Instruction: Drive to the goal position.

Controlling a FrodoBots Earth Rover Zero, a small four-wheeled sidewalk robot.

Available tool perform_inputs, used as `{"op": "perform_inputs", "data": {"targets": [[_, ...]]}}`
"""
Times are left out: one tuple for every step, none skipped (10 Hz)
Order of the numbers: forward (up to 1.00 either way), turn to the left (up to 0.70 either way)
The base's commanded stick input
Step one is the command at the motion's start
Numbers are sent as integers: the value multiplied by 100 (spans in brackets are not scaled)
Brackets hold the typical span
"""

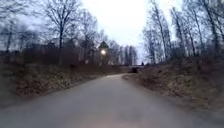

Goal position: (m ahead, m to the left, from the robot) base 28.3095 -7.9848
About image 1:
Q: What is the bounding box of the lit street lamp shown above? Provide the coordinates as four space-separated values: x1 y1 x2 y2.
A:
99 48 108 66

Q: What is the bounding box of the bridge with dark underpass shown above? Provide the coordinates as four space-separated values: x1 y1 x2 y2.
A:
114 64 148 75

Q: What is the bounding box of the grey asphalt path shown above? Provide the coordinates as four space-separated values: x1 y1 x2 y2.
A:
0 73 224 128

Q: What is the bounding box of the building with pitched roofs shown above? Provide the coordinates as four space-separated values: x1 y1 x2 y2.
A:
22 37 112 66

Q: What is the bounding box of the row of bare trees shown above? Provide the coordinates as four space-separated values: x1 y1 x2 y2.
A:
141 0 224 65
0 0 140 66

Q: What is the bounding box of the leaf-strewn grass verge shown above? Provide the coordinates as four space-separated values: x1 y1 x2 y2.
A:
0 63 118 108
121 57 224 115

